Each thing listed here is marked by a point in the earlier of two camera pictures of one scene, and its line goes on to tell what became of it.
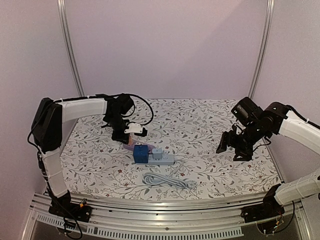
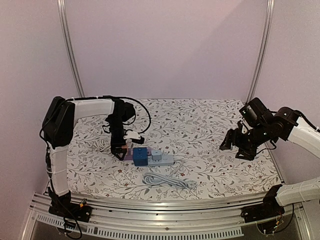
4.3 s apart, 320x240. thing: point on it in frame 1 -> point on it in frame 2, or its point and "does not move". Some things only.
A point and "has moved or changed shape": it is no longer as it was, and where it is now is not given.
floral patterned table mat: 176,160 does not move
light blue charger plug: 157,153 does not move
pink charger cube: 130,142 -> 126,147
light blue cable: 153,178 does not move
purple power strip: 130,148 -> 129,156
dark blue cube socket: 140,153 has moved or changed shape
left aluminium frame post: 61,6 does not move
